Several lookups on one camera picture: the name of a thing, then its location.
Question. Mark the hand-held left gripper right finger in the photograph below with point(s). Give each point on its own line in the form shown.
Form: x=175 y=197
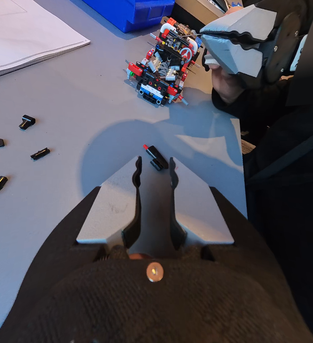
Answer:
x=199 y=214

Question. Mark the person's right forearm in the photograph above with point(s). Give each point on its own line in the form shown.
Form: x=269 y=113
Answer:
x=253 y=107

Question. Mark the black brick with red pin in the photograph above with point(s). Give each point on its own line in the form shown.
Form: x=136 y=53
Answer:
x=156 y=156

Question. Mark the toy brick car chassis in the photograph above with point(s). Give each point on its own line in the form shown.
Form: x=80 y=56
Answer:
x=159 y=80

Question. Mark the open instruction booklet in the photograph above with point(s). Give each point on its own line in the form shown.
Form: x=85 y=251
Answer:
x=25 y=40

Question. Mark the blue plastic bin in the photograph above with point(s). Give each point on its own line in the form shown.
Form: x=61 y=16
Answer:
x=132 y=13

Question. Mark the grey desk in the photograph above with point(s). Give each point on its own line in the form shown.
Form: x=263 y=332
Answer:
x=65 y=93

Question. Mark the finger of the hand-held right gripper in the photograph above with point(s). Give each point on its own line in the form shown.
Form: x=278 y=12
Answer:
x=242 y=21
x=234 y=59

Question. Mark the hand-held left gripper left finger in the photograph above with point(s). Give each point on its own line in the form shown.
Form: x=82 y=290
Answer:
x=113 y=211

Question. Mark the person's right hand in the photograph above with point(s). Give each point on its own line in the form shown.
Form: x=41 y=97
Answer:
x=226 y=85

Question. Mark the person's dark trousers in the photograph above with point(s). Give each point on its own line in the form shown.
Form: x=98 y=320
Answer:
x=293 y=241

